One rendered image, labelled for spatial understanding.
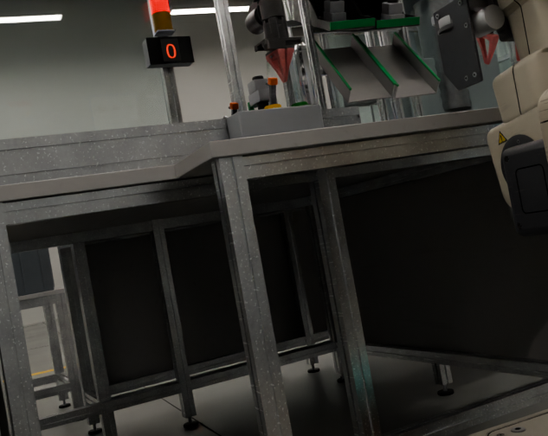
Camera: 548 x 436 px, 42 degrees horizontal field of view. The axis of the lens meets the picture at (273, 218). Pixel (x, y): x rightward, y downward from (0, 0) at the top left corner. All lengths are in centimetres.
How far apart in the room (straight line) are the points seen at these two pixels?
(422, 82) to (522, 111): 81
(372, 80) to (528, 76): 80
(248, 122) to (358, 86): 49
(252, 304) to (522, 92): 59
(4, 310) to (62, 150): 34
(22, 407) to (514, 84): 105
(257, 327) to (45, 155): 57
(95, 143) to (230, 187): 39
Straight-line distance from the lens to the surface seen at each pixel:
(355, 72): 205
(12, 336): 142
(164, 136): 159
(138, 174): 146
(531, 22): 135
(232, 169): 128
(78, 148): 153
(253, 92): 188
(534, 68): 129
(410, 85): 206
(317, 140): 132
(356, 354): 166
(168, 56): 193
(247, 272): 126
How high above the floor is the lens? 68
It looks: 2 degrees up
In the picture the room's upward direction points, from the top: 10 degrees counter-clockwise
